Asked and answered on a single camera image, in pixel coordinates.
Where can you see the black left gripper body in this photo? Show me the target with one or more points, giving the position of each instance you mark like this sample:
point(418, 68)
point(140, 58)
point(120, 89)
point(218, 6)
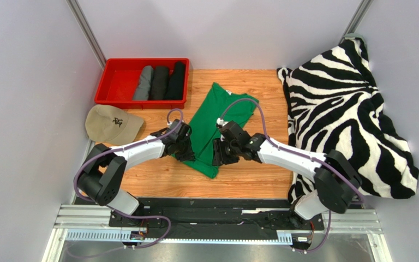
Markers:
point(184, 152)

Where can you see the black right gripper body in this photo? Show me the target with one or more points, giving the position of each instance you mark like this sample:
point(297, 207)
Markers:
point(222, 153)

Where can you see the green t-shirt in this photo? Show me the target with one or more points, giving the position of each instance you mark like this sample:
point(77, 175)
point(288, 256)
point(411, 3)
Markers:
point(204, 130)

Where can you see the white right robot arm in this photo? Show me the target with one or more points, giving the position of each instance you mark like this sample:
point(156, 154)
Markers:
point(336, 182)

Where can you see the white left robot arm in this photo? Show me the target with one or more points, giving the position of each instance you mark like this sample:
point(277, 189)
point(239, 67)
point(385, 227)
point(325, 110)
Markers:
point(102, 172)

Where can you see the black rolled t-shirt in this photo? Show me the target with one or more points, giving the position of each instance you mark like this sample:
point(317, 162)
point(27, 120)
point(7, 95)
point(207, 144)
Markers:
point(176, 82)

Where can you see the dark grey rolled t-shirt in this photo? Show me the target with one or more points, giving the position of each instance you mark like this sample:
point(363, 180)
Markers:
point(159, 83)

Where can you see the beige baseball cap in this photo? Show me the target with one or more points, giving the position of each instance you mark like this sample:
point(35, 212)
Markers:
point(112, 125)

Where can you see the red plastic bin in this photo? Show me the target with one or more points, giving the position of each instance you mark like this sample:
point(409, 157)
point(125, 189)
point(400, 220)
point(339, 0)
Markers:
point(120, 79)

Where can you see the zebra print blanket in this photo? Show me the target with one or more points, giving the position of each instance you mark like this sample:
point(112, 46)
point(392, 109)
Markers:
point(334, 104)

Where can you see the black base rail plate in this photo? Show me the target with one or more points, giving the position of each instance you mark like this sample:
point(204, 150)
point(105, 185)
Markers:
point(216, 219)

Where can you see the left aluminium frame post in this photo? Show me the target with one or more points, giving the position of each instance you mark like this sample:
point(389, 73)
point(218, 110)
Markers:
point(82, 21)

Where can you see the aluminium frame post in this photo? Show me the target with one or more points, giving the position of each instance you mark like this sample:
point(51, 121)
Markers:
point(357, 17)
point(82, 21)

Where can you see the right aluminium frame post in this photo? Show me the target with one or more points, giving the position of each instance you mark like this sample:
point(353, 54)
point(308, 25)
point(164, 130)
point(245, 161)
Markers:
point(357, 17)

